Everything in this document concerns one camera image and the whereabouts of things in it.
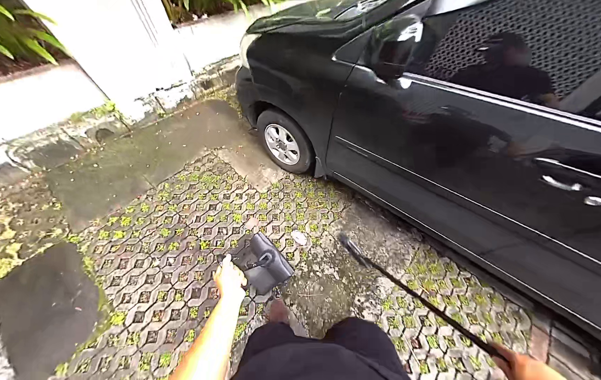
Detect person's left hand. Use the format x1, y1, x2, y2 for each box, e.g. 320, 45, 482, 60
213, 254, 248, 304

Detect person's right hand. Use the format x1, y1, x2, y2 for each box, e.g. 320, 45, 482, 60
492, 341, 549, 380

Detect grey dustpan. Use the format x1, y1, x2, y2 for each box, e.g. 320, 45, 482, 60
219, 232, 295, 295

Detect long black broom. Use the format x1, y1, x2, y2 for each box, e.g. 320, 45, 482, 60
339, 234, 510, 363

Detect person's left forearm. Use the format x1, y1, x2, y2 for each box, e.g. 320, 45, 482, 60
169, 293, 246, 380

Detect person's legs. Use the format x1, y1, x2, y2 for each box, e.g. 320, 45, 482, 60
233, 299, 410, 380

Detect person's body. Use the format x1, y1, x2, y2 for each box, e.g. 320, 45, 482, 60
233, 338, 410, 380

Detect black car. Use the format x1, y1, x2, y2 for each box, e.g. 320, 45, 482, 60
235, 0, 601, 361

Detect green leafy plants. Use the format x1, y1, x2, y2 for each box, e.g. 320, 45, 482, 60
162, 0, 284, 28
0, 0, 70, 86

